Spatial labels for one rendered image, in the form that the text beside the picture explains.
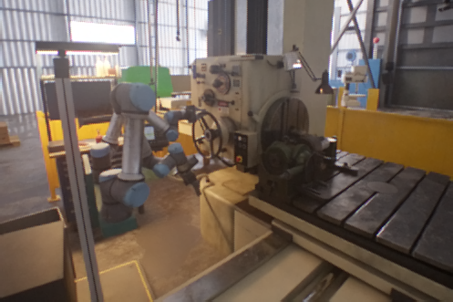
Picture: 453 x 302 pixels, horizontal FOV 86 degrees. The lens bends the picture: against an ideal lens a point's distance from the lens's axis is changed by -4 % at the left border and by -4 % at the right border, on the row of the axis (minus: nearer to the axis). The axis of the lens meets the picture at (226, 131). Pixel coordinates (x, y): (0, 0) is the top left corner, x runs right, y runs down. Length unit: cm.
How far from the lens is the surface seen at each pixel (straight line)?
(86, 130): 424
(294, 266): 163
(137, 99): 109
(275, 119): 196
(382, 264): 150
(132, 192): 115
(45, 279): 155
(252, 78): 188
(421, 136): 389
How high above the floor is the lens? 176
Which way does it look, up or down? 13 degrees down
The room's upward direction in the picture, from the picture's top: straight up
